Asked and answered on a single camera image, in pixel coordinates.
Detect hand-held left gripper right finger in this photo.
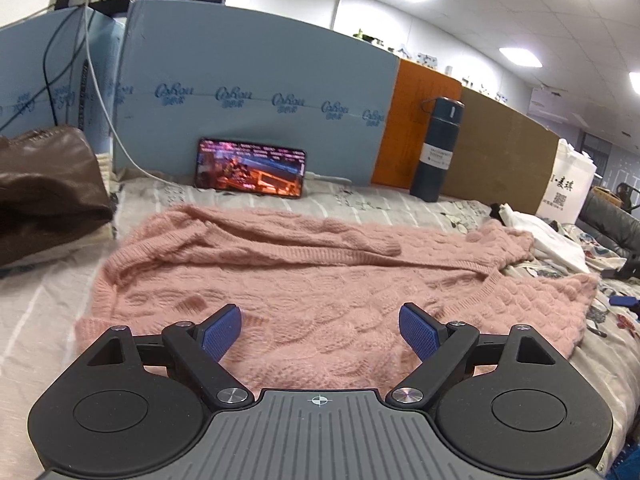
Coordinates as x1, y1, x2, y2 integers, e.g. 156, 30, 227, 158
387, 302, 556, 409

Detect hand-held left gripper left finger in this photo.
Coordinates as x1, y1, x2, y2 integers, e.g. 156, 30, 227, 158
85, 304, 253, 411

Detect pink knitted sweater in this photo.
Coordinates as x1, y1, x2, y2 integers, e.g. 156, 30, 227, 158
75, 204, 600, 391

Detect brown leather bag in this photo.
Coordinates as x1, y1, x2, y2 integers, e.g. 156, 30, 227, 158
0, 127, 115, 267

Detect dark leather sofa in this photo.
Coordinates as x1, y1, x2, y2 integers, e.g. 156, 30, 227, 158
575, 187, 640, 263

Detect white cloth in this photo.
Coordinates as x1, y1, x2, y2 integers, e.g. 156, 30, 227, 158
495, 202, 591, 275

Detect white tote bag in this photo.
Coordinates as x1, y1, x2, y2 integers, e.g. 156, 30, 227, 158
541, 138, 598, 225

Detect smartphone with lit screen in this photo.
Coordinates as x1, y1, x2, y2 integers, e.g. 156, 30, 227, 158
194, 137, 307, 200

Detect brown cardboard panel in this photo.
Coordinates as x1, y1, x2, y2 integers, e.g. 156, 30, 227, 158
440, 85, 562, 218

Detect dark blue thermos flask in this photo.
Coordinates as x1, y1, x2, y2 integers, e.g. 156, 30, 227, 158
410, 96, 466, 203

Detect cream knitted sweater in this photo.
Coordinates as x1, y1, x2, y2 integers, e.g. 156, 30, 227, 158
95, 152, 121, 241

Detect orange cardboard panel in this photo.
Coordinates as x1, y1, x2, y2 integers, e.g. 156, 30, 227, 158
371, 58, 463, 191

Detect ceiling light panel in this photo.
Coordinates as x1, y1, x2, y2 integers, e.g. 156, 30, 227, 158
498, 46, 543, 67

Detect black shelf board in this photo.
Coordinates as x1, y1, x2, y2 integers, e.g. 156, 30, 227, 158
87, 0, 226, 18

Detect white charging cable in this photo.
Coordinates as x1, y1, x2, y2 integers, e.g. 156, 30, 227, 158
85, 0, 354, 187

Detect black power cable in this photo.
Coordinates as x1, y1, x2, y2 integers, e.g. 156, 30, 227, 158
42, 2, 88, 128
0, 30, 86, 131

